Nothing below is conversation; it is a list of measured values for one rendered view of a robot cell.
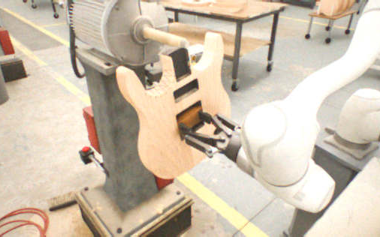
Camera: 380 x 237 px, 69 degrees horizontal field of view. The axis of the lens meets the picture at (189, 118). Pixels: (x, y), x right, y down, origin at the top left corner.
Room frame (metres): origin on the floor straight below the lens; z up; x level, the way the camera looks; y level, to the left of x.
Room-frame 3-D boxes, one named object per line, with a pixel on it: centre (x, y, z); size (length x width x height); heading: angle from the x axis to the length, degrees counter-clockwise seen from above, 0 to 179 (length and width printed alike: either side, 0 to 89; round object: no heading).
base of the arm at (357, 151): (1.08, -0.75, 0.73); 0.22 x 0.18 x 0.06; 34
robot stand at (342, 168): (1.07, -0.76, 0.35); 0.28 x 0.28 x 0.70; 34
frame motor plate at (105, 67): (1.17, 0.33, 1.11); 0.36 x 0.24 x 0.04; 42
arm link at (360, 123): (1.06, -0.77, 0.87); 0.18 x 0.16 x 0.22; 45
